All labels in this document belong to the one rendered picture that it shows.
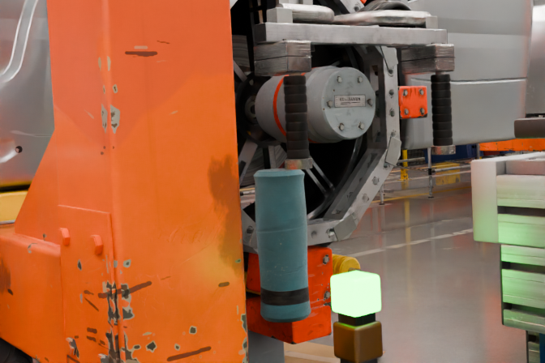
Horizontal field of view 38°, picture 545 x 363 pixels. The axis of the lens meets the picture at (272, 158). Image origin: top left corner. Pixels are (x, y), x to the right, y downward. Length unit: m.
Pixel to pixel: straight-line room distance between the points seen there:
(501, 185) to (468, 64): 1.16
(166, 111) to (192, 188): 0.09
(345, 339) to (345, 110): 0.62
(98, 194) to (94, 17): 0.19
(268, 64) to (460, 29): 0.84
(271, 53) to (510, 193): 0.52
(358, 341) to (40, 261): 0.44
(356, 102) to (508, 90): 0.80
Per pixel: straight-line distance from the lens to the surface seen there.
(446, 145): 1.46
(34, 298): 1.10
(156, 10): 0.87
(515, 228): 0.87
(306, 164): 1.22
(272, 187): 1.33
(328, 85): 1.37
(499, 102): 2.10
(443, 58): 1.46
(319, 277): 1.55
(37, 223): 1.12
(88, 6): 0.87
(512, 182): 0.87
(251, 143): 1.57
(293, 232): 1.34
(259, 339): 1.68
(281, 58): 1.23
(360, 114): 1.41
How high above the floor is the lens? 0.83
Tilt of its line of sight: 3 degrees down
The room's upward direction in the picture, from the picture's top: 3 degrees counter-clockwise
